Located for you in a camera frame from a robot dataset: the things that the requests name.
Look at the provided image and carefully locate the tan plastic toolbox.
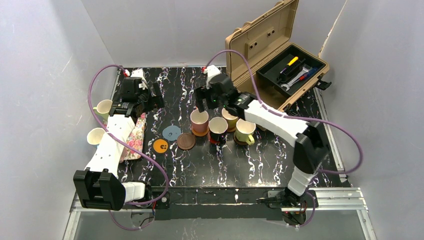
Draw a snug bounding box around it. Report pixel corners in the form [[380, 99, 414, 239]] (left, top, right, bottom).
[[225, 0, 331, 112]]

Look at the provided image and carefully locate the peach mug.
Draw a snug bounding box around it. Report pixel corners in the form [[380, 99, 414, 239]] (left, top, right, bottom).
[[221, 108, 239, 132]]

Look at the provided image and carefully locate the olive mug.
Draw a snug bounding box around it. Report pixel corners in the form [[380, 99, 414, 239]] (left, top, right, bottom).
[[208, 117, 228, 145]]

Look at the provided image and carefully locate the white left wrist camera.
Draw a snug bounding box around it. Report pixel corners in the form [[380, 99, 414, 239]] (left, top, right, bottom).
[[131, 68, 148, 90]]

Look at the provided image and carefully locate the red coaster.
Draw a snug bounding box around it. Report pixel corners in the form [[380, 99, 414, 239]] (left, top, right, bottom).
[[207, 135, 221, 145]]

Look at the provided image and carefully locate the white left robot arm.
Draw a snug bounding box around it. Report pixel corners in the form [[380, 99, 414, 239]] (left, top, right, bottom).
[[73, 77, 164, 211]]

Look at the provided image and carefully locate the blue grey coaster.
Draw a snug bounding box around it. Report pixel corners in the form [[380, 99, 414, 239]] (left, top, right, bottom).
[[162, 125, 182, 142]]

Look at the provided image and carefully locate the pink mug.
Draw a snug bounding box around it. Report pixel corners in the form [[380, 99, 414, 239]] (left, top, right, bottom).
[[190, 109, 209, 133]]

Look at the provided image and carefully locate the black toolbox tray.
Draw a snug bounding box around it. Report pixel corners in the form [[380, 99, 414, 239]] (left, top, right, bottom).
[[256, 44, 328, 98]]

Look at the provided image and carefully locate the orange smiley coaster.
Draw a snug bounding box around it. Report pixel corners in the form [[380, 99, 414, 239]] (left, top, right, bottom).
[[152, 138, 169, 154]]

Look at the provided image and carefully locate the blue mug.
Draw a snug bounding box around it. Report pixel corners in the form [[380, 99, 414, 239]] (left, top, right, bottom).
[[86, 127, 106, 146]]

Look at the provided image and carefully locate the floral tray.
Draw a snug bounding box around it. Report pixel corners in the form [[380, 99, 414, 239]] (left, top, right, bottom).
[[120, 113, 147, 163]]

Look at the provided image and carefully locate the green mug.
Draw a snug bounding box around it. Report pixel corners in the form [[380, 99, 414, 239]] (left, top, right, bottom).
[[92, 99, 113, 122]]

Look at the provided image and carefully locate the orange wooden coaster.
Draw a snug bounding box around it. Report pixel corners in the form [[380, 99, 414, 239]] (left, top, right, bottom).
[[191, 127, 210, 137]]

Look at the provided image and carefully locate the dark brown coaster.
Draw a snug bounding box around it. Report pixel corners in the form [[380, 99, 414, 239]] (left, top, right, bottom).
[[176, 133, 196, 150]]

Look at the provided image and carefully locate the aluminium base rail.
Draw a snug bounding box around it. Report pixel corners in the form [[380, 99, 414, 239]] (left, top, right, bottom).
[[63, 187, 376, 240]]

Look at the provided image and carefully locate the red blue screwdriver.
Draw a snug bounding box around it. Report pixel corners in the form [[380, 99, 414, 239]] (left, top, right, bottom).
[[297, 67, 318, 81]]

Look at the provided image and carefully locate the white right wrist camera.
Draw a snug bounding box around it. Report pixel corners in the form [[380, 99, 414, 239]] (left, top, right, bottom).
[[202, 65, 222, 89]]

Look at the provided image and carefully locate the yellow mug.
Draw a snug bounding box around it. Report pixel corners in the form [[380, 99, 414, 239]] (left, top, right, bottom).
[[234, 119, 257, 146]]

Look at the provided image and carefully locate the yellow handled screwdriver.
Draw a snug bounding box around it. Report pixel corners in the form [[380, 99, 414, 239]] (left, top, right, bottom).
[[280, 56, 299, 74]]

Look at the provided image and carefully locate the dark walnut coaster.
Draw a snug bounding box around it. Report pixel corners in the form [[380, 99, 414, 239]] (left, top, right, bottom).
[[233, 132, 248, 146]]

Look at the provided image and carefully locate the silver wrench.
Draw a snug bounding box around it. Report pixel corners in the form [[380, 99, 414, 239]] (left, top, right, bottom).
[[281, 66, 312, 91]]

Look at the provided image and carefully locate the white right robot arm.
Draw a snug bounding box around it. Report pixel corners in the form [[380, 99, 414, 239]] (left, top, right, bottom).
[[194, 73, 330, 206]]

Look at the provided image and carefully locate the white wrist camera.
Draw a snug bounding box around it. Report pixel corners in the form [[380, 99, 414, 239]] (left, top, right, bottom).
[[131, 68, 148, 90], [202, 65, 222, 89]]

